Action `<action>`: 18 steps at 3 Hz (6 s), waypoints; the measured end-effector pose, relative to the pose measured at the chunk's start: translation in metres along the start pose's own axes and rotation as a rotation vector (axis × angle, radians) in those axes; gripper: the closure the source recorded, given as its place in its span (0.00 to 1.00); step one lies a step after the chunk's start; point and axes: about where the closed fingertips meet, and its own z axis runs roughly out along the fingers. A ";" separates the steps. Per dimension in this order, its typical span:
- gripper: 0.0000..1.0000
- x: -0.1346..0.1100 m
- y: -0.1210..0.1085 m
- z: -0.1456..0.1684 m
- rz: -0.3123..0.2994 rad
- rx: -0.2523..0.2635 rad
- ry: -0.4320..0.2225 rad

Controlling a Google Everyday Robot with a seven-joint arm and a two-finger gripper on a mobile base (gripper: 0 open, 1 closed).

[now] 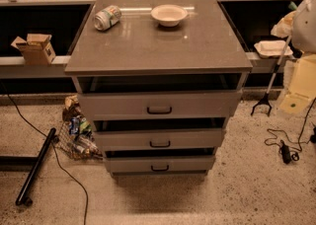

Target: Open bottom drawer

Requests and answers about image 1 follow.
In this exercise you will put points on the grey bottom drawer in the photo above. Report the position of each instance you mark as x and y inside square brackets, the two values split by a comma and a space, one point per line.
[159, 164]

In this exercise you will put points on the grey drawer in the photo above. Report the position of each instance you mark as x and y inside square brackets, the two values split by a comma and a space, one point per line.
[160, 139]
[159, 164]
[158, 105]

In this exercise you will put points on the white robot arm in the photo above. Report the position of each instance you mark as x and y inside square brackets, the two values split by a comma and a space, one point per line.
[301, 26]

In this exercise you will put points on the grey drawer cabinet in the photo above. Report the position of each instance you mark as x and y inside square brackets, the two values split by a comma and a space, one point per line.
[138, 55]

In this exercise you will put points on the grey top drawer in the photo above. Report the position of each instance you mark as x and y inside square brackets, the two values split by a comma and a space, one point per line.
[158, 105]

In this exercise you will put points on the grey middle drawer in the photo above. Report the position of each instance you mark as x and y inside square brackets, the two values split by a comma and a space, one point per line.
[160, 139]

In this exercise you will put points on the white paper bowl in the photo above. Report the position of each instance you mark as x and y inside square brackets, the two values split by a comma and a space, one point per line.
[169, 15]

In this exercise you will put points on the crushed soda can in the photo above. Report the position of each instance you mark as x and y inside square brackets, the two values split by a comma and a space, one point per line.
[107, 18]

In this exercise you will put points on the reacher grabber tool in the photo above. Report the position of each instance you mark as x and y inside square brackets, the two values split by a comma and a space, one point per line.
[264, 101]

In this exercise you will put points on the black tube table leg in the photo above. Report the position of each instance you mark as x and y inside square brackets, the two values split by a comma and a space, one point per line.
[23, 196]

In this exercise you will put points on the white takeout container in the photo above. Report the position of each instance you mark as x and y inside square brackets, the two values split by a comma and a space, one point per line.
[270, 48]

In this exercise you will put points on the small cardboard box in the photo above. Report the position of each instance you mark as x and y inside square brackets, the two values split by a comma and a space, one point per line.
[36, 49]

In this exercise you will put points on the wire basket with trash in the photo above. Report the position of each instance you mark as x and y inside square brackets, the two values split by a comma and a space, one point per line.
[75, 136]

